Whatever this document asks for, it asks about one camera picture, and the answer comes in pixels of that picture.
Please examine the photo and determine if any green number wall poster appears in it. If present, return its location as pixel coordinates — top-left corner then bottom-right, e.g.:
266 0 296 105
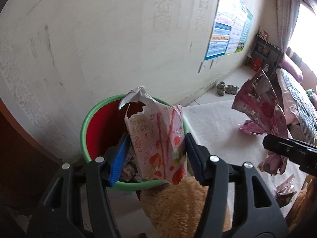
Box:
235 9 253 53

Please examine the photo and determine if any window curtain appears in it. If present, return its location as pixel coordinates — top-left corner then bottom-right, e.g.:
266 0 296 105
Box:
276 0 301 52

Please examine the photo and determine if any bed with plaid quilt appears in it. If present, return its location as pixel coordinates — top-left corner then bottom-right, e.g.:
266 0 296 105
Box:
276 68 316 145

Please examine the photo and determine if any pink strawberry carton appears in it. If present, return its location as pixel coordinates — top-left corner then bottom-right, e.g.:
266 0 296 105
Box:
119 86 187 185

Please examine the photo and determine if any white table cloth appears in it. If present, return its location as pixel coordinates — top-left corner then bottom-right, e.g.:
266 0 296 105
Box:
183 101 307 217

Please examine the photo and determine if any blue pinyin wall poster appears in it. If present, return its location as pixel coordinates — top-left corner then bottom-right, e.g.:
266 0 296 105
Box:
204 0 236 61

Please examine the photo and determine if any small red bucket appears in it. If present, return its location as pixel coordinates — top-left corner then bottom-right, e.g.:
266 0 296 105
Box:
251 58 262 71

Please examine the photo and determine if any dark pink snack bag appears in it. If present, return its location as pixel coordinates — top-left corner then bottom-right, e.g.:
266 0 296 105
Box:
239 120 266 135

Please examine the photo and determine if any white wall socket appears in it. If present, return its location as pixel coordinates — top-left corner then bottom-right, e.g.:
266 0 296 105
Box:
210 59 218 69

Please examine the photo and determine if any grey shoe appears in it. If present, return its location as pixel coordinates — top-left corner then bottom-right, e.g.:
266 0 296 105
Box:
217 81 226 96
225 85 239 95

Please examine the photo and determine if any white grid wall poster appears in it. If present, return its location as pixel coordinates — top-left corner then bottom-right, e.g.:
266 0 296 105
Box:
225 0 248 54

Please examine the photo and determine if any light pink snack bag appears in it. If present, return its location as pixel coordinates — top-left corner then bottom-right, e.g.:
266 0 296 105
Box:
231 68 289 175

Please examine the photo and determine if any red bin with green rim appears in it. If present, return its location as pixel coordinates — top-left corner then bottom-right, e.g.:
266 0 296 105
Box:
79 93 190 196

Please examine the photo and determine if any dark bedside shelf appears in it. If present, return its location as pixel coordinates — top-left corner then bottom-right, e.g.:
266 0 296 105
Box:
245 35 284 80

